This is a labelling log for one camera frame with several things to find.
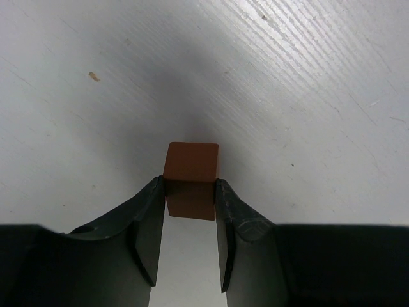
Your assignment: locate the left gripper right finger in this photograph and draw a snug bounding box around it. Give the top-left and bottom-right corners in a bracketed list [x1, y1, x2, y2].
[215, 179, 408, 306]

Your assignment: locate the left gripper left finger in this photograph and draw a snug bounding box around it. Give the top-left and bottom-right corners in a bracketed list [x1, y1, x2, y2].
[1, 176, 165, 306]

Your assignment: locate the brown wood block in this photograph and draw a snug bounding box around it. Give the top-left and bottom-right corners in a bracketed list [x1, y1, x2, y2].
[163, 142, 219, 221]

